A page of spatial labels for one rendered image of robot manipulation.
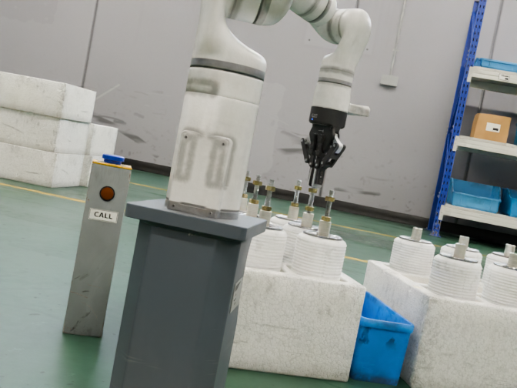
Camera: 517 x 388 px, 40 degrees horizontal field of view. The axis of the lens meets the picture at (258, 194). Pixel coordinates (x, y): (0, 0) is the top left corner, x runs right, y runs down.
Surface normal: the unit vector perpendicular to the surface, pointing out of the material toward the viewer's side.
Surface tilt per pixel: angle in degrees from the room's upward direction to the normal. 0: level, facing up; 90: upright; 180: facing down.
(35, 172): 90
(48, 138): 90
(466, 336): 90
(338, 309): 90
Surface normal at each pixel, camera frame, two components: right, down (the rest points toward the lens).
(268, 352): 0.20, 0.10
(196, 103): -0.55, -0.06
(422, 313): -0.97, -0.18
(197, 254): -0.18, 0.03
